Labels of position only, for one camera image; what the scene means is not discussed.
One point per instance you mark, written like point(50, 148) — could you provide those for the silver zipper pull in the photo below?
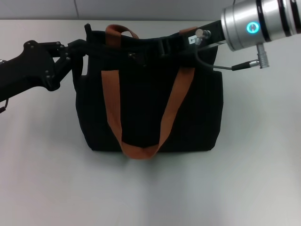
point(131, 55)

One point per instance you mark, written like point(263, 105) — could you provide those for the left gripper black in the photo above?
point(26, 70)

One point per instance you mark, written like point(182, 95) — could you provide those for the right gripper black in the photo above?
point(209, 35)

